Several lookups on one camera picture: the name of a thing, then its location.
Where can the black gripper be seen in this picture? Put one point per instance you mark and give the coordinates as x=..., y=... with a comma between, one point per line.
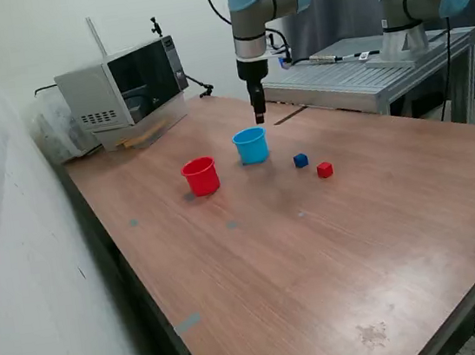
x=253, y=70

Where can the red cube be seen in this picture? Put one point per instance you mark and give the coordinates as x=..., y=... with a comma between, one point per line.
x=325, y=170

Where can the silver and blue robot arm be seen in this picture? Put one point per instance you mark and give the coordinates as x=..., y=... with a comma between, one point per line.
x=247, y=18

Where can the blue plastic bin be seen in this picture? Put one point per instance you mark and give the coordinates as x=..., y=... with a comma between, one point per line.
x=252, y=149

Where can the red plastic bin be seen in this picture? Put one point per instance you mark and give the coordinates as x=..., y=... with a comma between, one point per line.
x=201, y=182

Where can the blue cube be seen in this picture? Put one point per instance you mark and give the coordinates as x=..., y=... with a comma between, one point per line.
x=300, y=161

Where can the aluminium slotted robot platform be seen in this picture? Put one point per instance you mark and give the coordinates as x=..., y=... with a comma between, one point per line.
x=338, y=81

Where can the clear acrylic stand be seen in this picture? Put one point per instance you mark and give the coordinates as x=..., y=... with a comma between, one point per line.
x=168, y=116

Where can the wooden stick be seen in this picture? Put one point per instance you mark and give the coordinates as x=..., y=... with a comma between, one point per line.
x=144, y=136

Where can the white warning tag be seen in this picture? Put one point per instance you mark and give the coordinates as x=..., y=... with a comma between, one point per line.
x=364, y=56

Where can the blue tape square marker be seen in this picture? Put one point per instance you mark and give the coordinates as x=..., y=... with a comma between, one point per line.
x=133, y=222
x=231, y=225
x=300, y=214

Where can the dark grey curtain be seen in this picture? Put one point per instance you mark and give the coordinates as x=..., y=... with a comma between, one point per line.
x=351, y=13

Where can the aluminium base mounting plate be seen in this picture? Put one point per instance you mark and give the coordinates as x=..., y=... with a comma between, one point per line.
x=397, y=63

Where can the silver microwave oven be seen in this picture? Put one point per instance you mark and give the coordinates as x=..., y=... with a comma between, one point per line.
x=90, y=92

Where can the thin metal rod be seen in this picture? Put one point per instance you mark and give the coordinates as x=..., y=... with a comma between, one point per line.
x=96, y=36

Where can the clear plastic bag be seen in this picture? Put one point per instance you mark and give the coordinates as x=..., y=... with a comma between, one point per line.
x=52, y=132

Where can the grey-blue tape strip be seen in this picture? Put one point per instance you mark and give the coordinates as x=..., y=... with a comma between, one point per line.
x=189, y=323

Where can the wrist camera on white mount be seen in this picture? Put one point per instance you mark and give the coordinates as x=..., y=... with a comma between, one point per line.
x=281, y=59

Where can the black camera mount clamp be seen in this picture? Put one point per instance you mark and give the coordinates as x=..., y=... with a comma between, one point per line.
x=154, y=24

